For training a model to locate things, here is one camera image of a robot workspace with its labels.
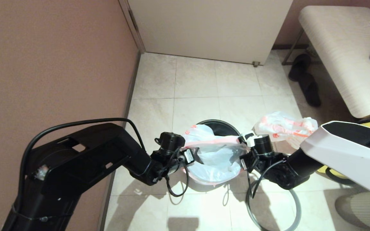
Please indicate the white red plastic bin liner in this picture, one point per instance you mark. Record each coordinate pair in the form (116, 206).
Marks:
(214, 160)

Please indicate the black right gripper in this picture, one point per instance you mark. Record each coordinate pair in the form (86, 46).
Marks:
(249, 160)

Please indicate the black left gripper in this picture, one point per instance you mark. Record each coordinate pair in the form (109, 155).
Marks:
(186, 157)

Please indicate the white door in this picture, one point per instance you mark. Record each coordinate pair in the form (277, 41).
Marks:
(210, 29)

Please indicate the thin metal table leg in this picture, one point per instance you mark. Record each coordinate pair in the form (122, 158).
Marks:
(292, 47)

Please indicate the dark door hinge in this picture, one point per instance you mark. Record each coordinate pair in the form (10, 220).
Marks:
(134, 22)

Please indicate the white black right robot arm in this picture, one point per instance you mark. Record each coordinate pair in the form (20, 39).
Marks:
(339, 150)

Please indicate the beige door frame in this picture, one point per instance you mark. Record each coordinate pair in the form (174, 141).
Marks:
(138, 41)

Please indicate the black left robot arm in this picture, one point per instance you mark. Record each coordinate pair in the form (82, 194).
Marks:
(75, 160)

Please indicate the black round trash bin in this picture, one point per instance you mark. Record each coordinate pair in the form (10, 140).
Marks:
(223, 125)

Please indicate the beige wood-grain table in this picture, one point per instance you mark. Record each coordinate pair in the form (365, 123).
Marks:
(339, 57)

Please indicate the white red plastic bag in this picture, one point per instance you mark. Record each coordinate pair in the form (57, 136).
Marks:
(281, 126)

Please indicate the small metal door stopper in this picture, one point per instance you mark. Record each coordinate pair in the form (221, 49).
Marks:
(255, 64)

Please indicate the black slipper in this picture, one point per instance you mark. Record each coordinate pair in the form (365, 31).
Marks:
(299, 66)
(310, 91)

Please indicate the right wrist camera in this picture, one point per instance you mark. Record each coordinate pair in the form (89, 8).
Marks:
(244, 138)

